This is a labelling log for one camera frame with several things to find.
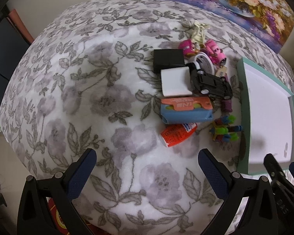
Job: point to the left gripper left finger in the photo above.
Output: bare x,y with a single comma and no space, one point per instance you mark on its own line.
67,186

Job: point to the floral grey white blanket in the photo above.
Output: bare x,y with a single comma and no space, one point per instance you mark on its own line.
87,81

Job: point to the flower vase painting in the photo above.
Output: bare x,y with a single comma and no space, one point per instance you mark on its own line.
272,21

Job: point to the pink pup toy figure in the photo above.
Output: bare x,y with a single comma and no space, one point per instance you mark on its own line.
190,48

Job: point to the colourful fidget spinner toy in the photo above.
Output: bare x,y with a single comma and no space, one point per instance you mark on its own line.
223,129

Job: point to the orange blue card case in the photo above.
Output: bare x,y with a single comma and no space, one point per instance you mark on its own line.
186,110

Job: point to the patterned gold lighter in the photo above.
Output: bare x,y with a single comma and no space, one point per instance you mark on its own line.
220,71

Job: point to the teal rimmed white tray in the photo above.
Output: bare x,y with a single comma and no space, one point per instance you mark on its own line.
267,113

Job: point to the black power adapter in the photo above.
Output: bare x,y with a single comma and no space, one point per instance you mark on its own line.
167,59

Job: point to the pink smart watch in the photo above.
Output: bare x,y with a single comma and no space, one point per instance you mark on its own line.
215,53

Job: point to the white rectangular box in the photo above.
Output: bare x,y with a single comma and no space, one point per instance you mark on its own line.
176,82

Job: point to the orange tube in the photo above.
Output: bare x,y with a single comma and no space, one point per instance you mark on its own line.
175,134

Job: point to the purple small clip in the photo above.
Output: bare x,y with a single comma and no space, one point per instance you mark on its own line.
226,106

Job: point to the black toy car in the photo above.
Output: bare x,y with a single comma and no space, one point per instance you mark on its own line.
205,84

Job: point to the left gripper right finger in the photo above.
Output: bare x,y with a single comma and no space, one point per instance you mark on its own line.
227,186

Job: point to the cream plastic clip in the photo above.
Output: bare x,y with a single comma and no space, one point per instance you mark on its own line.
199,30

